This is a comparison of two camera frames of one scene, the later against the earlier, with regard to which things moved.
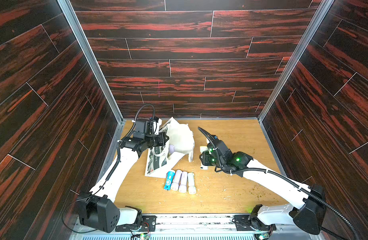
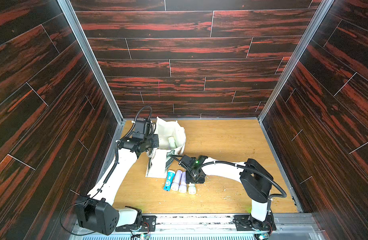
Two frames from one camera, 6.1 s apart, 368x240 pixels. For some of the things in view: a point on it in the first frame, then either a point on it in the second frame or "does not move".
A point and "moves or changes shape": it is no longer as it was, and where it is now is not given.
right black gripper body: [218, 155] -> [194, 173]
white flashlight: [191, 188] does not move
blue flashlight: [169, 179] does not move
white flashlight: [183, 187] does not move
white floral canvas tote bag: [161, 160] moves or changes shape
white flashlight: [174, 186] does not move
